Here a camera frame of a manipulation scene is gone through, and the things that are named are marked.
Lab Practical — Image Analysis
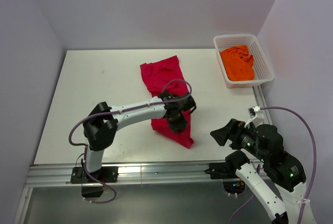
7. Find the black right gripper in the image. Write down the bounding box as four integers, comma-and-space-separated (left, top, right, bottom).
209, 116, 267, 161

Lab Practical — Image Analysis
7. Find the red t shirt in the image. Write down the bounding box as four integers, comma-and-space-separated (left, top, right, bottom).
139, 55, 195, 150

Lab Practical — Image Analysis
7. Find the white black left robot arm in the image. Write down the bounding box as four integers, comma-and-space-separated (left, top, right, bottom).
82, 92, 196, 182

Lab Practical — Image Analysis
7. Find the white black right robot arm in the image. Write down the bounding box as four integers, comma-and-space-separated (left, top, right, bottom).
205, 119, 316, 223

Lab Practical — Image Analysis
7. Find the orange t shirt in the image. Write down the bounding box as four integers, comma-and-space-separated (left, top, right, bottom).
220, 45, 255, 82

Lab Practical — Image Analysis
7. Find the white perforated plastic basket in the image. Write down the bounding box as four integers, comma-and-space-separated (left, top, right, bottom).
213, 34, 275, 88

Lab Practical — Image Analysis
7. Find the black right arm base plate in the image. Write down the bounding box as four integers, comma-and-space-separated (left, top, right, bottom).
207, 161, 255, 180

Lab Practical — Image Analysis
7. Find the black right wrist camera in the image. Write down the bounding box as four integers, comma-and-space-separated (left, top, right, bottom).
245, 106, 265, 128

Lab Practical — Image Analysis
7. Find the aluminium table edge rail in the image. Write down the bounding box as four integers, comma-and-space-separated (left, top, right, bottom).
24, 157, 299, 188

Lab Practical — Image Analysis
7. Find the aluminium right side rail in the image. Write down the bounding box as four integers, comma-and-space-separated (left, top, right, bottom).
253, 86, 273, 125

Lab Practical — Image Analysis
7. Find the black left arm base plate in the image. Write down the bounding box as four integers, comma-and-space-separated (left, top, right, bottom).
70, 166, 118, 184

